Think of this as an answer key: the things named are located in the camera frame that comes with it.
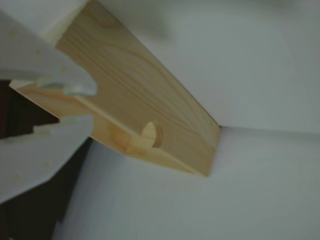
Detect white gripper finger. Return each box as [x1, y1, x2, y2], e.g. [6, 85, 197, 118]
[0, 113, 94, 205]
[0, 11, 98, 97]

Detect light wooden box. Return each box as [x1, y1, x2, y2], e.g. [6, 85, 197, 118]
[9, 0, 221, 179]

